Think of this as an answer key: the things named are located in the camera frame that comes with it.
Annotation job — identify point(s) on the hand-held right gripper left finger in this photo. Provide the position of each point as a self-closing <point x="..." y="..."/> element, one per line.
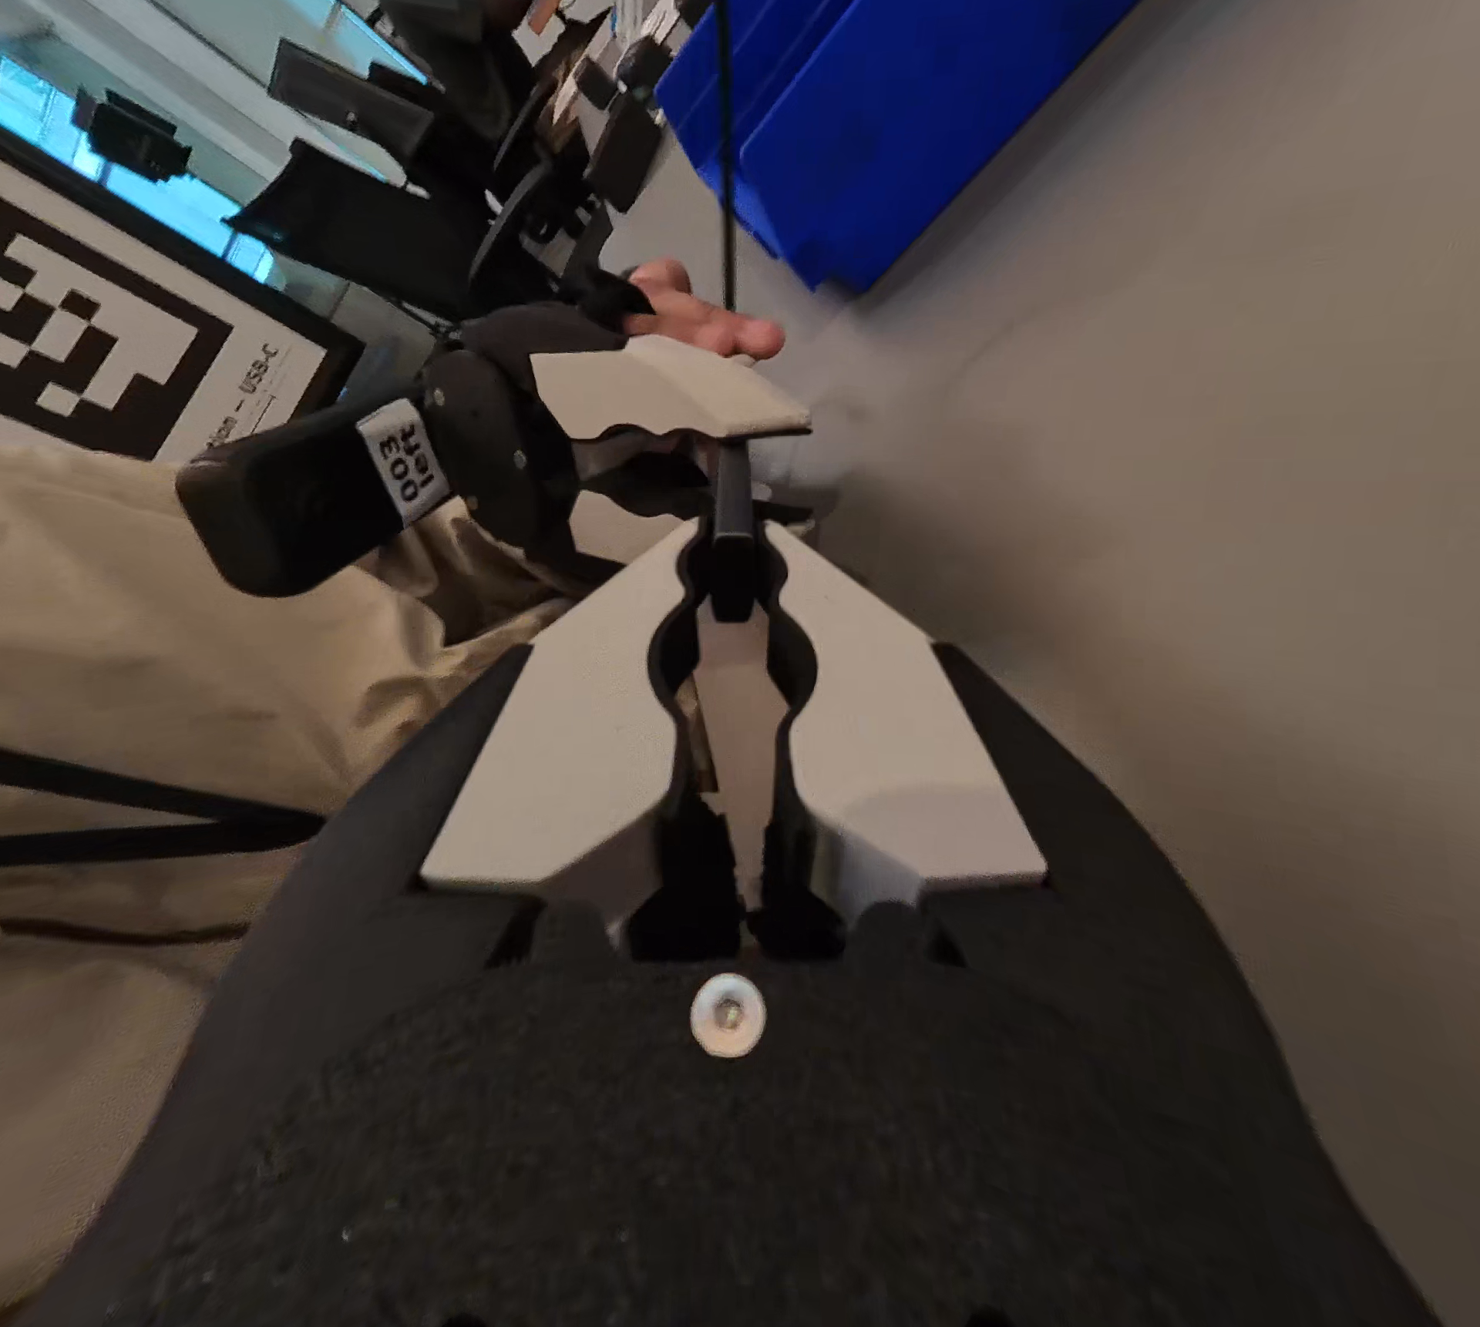
<point x="555" y="760"/>

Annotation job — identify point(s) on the person's left hand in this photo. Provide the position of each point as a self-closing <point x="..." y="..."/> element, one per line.
<point x="717" y="326"/>

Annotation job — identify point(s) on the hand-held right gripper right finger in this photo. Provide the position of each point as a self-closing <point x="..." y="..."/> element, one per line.
<point x="913" y="760"/>

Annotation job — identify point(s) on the blue plastic bin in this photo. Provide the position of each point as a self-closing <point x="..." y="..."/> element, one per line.
<point x="982" y="43"/>

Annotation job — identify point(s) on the black office chair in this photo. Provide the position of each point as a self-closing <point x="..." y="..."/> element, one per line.
<point x="381" y="217"/>

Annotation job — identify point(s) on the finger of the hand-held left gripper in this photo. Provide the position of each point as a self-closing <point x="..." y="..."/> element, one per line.
<point x="658" y="385"/>
<point x="612" y="535"/>

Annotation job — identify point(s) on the framed marker tag board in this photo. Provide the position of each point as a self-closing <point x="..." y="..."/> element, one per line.
<point x="103" y="333"/>

